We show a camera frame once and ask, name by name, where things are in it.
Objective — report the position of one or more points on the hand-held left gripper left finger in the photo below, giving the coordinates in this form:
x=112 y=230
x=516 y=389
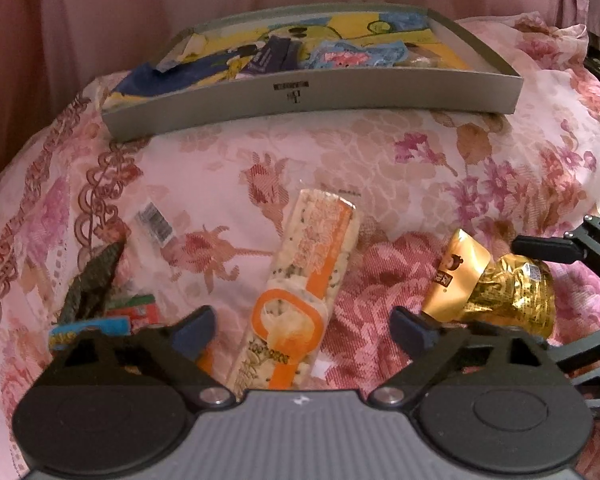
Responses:
x=195 y=335

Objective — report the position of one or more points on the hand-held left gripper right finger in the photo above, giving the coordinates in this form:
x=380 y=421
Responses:
x=412 y=332

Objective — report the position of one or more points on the gold snack packet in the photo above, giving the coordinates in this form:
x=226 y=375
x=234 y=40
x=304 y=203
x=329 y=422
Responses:
x=505 y=290

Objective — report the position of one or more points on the cartoon biscuit packet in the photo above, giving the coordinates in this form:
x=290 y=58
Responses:
x=90 y=330

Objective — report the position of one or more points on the clear packet of dark snack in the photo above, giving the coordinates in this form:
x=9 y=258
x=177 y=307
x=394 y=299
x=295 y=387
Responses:
x=92 y=290

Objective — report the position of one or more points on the orange white cracker packet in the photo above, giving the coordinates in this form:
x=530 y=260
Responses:
x=305 y=270

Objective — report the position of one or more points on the grey cardboard box tray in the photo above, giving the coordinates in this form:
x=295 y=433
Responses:
x=330 y=95

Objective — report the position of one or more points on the round cookie packet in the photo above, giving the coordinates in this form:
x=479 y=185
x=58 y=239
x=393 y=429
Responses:
x=350 y=55

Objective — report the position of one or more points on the navy blue snack packet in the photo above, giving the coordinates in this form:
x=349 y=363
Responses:
x=270 y=60

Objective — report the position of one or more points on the floral pink bedsheet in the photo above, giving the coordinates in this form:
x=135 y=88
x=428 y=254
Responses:
x=405 y=170

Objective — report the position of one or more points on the pink curtain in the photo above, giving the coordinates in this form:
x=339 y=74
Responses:
x=130 y=0

